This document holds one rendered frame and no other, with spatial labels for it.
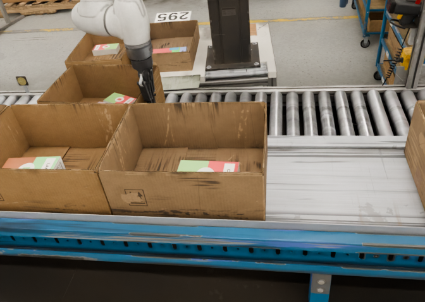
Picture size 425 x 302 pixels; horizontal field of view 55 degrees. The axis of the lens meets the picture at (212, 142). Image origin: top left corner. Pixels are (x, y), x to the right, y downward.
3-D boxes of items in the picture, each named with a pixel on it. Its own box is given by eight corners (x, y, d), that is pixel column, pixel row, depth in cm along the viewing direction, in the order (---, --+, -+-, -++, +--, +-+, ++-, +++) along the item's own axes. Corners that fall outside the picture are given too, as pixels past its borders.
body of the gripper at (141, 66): (147, 60, 137) (153, 84, 143) (153, 50, 144) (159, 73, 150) (126, 61, 139) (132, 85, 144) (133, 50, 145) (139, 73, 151)
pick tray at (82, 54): (143, 43, 225) (139, 26, 219) (126, 78, 195) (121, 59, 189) (93, 46, 229) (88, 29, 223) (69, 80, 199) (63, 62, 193)
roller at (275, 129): (284, 90, 174) (273, 87, 174) (284, 173, 134) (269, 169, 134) (279, 100, 177) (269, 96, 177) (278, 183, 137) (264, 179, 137)
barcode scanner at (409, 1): (380, 20, 159) (389, -7, 153) (412, 23, 158) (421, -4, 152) (383, 27, 154) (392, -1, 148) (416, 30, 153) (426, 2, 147)
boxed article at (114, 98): (116, 99, 179) (114, 92, 177) (138, 105, 173) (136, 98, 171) (105, 107, 175) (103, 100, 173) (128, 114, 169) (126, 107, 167)
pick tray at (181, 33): (200, 36, 224) (198, 19, 218) (192, 71, 194) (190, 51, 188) (150, 40, 228) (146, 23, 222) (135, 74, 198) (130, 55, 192)
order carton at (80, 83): (166, 100, 175) (159, 64, 165) (143, 142, 153) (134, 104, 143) (83, 98, 184) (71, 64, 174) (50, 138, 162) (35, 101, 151)
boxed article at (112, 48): (117, 55, 216) (116, 48, 213) (93, 56, 217) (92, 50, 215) (120, 48, 221) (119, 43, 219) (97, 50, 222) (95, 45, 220)
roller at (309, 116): (312, 98, 175) (315, 89, 172) (320, 184, 135) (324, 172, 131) (300, 97, 175) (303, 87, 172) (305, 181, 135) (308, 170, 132)
